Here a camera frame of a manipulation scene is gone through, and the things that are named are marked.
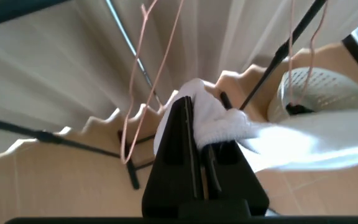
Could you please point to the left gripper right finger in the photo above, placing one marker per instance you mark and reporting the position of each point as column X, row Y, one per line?
column 238, row 180

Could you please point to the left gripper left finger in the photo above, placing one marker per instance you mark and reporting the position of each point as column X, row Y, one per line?
column 169, row 161

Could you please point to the white printed t-shirt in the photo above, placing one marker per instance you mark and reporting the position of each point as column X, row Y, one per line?
column 291, row 146

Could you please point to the pink clothes hanger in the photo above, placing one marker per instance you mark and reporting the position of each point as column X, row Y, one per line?
column 161, row 62
column 290, row 46

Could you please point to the white laundry basket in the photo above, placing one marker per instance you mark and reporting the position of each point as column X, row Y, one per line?
column 331, row 90

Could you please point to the silver curtain wand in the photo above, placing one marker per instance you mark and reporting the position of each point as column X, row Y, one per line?
column 126, row 37

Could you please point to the white curtain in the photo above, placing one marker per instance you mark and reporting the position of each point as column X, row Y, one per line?
column 57, row 62

